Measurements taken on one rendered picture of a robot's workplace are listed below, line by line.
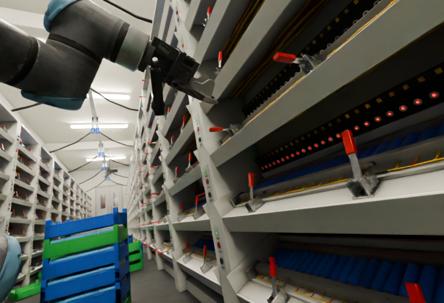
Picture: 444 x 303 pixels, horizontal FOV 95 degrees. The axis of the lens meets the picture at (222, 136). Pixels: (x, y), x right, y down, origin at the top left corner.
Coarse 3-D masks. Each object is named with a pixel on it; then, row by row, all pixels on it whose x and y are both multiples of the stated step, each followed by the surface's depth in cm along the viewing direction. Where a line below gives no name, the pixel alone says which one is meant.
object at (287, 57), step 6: (276, 54) 30; (282, 54) 30; (288, 54) 30; (306, 54) 33; (276, 60) 30; (282, 60) 31; (288, 60) 31; (294, 60) 31; (300, 60) 32; (306, 60) 32
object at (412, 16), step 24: (408, 0) 21; (432, 0) 20; (384, 24) 23; (408, 24) 22; (432, 24) 20; (360, 48) 26; (384, 48) 24; (312, 72) 31; (336, 72) 29; (360, 72) 26; (288, 96) 36; (312, 96) 33; (264, 120) 42; (288, 120) 38; (216, 144) 70; (240, 144) 52
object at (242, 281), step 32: (256, 256) 61; (288, 256) 54; (320, 256) 47; (352, 256) 41; (384, 256) 36; (416, 256) 33; (256, 288) 52; (288, 288) 46; (320, 288) 39; (352, 288) 34; (384, 288) 32; (416, 288) 23
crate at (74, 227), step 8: (104, 216) 98; (112, 216) 98; (120, 216) 104; (48, 224) 92; (56, 224) 93; (64, 224) 94; (72, 224) 94; (80, 224) 95; (88, 224) 95; (96, 224) 96; (104, 224) 97; (112, 224) 97; (48, 232) 91; (56, 232) 92; (64, 232) 93; (72, 232) 93; (80, 232) 106
